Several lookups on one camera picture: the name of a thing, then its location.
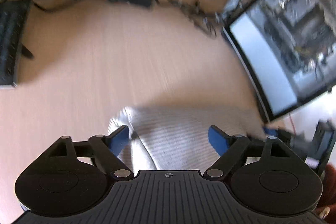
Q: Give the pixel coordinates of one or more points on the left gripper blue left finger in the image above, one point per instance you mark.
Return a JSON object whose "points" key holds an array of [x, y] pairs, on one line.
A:
{"points": [[106, 150]]}

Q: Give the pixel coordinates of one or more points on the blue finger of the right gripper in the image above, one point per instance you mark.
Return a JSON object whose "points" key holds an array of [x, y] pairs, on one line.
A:
{"points": [[270, 132]]}

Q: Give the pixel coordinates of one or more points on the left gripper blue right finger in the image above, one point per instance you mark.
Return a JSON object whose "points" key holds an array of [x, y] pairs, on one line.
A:
{"points": [[231, 150]]}

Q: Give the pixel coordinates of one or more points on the striped beige sweater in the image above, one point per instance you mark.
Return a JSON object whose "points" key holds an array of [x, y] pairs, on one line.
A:
{"points": [[176, 138]]}

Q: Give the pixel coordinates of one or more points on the white glass PC case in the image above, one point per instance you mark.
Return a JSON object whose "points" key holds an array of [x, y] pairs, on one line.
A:
{"points": [[287, 48]]}

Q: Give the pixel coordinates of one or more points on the black mechanical keyboard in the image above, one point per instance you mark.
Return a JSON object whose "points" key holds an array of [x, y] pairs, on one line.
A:
{"points": [[13, 19]]}

